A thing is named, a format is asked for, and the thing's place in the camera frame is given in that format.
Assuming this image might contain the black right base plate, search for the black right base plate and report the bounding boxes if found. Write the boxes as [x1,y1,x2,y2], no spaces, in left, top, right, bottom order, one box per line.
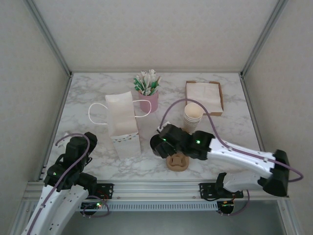
[199,182,245,200]

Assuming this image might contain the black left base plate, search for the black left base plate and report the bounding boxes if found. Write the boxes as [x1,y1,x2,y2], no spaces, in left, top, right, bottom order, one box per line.
[73,183,114,199]

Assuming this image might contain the brown cardboard cup carrier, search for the brown cardboard cup carrier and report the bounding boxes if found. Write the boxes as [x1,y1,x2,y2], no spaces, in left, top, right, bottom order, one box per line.
[166,127,190,173]

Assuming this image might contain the left controller board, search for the left controller board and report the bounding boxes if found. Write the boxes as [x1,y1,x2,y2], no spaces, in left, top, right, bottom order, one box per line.
[81,202,102,211]

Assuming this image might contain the box of white napkins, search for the box of white napkins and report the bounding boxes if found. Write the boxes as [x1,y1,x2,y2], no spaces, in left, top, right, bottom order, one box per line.
[185,80,225,117]

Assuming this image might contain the white paper gift bag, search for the white paper gift bag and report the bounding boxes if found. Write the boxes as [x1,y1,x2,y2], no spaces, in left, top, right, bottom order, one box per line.
[88,91,154,159]

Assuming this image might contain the white napkin stack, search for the white napkin stack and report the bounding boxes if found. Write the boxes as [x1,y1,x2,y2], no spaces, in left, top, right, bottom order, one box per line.
[186,82,223,113]

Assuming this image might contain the controller board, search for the controller board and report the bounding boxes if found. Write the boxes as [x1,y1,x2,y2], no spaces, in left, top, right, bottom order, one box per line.
[219,200,235,214]
[81,202,102,211]

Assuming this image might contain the green drink stopper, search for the green drink stopper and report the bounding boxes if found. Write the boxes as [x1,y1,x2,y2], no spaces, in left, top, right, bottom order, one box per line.
[150,80,161,95]
[133,77,144,93]

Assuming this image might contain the aluminium mounting rail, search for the aluminium mounting rail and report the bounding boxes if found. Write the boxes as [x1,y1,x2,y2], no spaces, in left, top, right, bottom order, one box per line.
[23,180,291,200]

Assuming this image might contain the beige paper cup stack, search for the beige paper cup stack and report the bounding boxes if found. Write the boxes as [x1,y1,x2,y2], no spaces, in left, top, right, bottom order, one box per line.
[183,102,203,134]

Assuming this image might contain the aluminium frame post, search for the aluminium frame post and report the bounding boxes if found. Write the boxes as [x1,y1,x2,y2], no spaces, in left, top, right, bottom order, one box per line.
[26,0,73,76]
[241,0,289,76]

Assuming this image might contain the pink cylindrical holder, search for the pink cylindrical holder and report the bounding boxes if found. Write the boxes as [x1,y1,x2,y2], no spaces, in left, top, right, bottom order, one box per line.
[138,89,159,113]

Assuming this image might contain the right controller board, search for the right controller board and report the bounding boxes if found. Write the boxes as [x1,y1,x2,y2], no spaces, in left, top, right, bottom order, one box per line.
[219,200,235,214]

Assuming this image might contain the grey slotted cable duct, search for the grey slotted cable duct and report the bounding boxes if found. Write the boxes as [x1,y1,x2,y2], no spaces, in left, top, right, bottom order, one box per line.
[78,201,218,212]

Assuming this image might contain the black plastic cup lid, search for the black plastic cup lid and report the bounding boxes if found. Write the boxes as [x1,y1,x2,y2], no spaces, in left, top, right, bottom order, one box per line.
[149,134,165,157]

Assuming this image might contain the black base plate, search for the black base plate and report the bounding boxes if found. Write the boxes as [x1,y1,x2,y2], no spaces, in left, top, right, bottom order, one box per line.
[199,182,245,200]
[73,183,114,199]

